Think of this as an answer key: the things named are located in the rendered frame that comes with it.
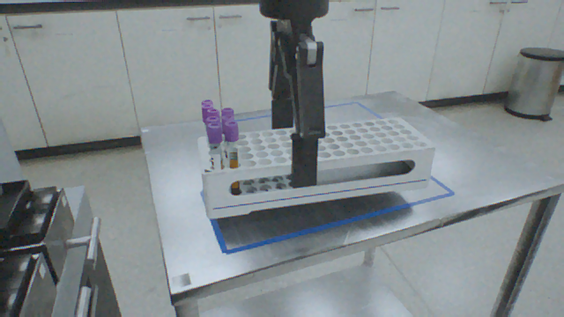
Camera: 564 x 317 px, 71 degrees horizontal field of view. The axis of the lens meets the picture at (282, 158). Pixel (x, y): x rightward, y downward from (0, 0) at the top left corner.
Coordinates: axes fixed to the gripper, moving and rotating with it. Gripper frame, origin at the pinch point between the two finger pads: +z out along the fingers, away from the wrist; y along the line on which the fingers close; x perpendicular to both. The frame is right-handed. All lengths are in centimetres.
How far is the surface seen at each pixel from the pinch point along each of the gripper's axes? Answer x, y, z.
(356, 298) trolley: -26, 26, 63
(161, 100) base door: 29, 191, 61
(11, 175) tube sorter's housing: 42.2, 21.2, 10.3
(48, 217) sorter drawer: 33.0, 6.7, 9.8
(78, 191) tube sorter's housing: 34.2, 24.6, 17.1
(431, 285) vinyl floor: -68, 47, 91
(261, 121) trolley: -1.4, 29.3, 8.7
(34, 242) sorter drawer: 33.5, 1.8, 10.1
